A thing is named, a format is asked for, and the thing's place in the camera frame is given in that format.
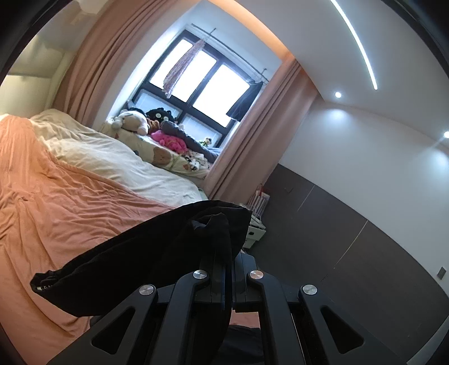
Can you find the metal clothes rail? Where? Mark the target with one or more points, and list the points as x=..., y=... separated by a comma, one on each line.
x=238, y=54

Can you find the floral hanging garment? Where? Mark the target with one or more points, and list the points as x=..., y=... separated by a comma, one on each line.
x=182, y=66

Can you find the white plush bear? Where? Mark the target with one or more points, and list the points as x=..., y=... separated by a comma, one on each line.
x=131, y=121

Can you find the white padded headboard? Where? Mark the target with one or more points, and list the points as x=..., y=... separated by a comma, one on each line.
x=28, y=94

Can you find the black pants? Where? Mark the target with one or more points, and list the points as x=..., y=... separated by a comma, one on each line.
x=122, y=259

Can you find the pink cloth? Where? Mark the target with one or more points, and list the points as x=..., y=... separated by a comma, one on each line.
x=170, y=142

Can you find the wall socket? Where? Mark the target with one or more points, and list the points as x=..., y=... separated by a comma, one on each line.
x=442, y=273

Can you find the dark hanging garment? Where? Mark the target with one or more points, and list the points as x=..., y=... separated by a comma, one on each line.
x=245, y=101

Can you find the bear print cushion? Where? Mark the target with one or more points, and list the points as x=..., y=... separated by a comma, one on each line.
x=165, y=158

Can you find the black framed window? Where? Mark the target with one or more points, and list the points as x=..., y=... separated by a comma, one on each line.
x=203, y=87

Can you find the pink curtain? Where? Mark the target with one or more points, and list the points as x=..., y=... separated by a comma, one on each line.
x=105, y=52
x=259, y=140

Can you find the black plush toy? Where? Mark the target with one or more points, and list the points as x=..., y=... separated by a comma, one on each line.
x=159, y=114

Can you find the white nightstand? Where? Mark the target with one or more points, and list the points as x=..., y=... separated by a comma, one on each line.
x=254, y=231

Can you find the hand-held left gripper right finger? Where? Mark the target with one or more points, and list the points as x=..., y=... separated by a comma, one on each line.
x=242, y=280

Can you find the bed with orange sheet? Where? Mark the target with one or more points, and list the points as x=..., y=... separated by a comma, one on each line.
x=70, y=196

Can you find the striped gift bag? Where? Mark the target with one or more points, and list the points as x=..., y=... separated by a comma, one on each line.
x=259, y=200

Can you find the dark grey cloth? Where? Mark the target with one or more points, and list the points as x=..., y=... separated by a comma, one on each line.
x=189, y=140

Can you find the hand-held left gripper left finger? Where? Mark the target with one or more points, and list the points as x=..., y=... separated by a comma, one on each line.
x=214, y=280

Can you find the cream duvet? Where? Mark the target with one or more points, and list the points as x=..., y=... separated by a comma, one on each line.
x=105, y=154

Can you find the ceiling light strip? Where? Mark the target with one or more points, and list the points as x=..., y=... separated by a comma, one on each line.
x=359, y=38

